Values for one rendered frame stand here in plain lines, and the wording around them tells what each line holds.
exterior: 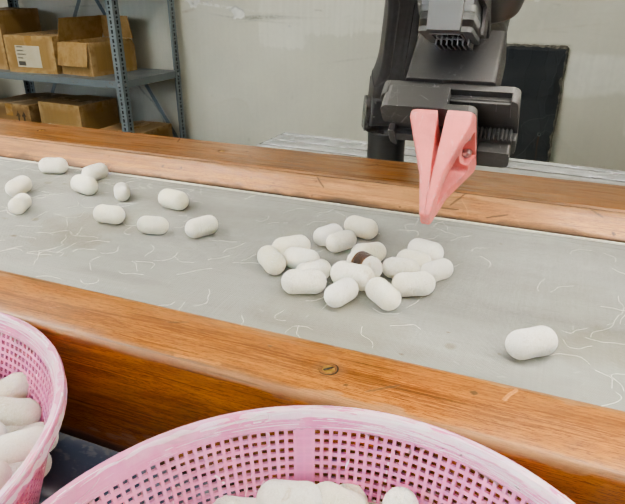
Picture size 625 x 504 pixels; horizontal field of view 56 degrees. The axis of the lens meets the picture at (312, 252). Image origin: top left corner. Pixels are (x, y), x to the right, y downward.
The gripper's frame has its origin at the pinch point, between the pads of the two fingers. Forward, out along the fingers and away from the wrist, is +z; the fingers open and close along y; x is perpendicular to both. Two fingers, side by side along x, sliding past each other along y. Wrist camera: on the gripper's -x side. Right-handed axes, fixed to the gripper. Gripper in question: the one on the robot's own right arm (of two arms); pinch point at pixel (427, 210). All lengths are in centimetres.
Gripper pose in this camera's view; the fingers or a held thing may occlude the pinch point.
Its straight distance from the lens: 44.0
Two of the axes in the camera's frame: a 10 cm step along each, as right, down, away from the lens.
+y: 9.3, 1.6, -3.4
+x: 2.5, 4.4, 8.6
